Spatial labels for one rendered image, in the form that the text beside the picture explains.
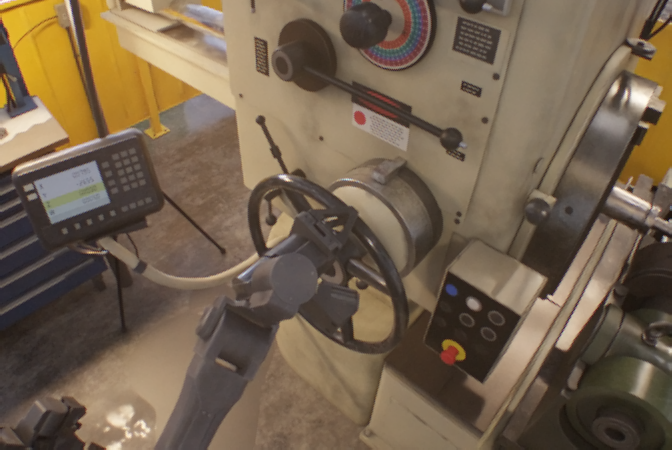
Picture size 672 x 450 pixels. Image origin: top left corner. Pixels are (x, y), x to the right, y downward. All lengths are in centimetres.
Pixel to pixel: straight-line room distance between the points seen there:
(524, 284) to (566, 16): 43
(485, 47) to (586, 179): 33
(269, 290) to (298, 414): 160
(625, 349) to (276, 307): 63
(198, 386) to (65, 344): 200
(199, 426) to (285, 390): 158
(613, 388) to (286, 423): 149
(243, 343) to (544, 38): 54
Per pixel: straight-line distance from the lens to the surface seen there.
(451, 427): 153
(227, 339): 54
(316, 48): 88
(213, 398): 55
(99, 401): 229
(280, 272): 49
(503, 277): 81
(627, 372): 86
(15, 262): 228
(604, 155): 91
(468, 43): 71
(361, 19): 69
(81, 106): 335
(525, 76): 69
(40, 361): 253
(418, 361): 151
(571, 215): 90
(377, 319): 160
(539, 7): 66
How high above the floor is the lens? 192
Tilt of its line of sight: 41 degrees down
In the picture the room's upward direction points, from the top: 3 degrees clockwise
